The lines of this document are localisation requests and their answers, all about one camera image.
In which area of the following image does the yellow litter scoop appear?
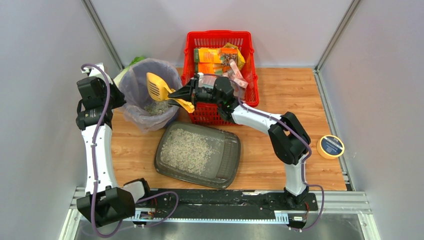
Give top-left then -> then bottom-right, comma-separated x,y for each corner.
146,72 -> 195,113

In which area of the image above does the grey litter box tray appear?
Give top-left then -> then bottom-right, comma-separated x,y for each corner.
154,121 -> 242,189

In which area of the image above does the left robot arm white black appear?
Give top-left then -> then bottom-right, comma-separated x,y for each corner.
75,63 -> 150,228

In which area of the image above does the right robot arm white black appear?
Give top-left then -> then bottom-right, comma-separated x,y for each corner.
168,73 -> 311,205

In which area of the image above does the orange box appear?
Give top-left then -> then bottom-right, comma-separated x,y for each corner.
193,47 -> 222,64
194,62 -> 224,75

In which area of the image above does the orange box top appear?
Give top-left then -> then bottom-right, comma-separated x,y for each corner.
193,47 -> 222,64

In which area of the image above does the red plastic basket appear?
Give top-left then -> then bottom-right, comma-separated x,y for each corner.
180,30 -> 260,126

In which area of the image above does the yellow snack bag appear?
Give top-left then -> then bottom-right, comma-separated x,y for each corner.
223,42 -> 246,70

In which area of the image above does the purple trash bin with bag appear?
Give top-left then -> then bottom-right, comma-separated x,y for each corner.
112,55 -> 183,133

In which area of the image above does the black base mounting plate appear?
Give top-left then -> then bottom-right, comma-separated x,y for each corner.
130,188 -> 321,229

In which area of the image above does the yellow tape roll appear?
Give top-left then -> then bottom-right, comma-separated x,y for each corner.
316,134 -> 345,160

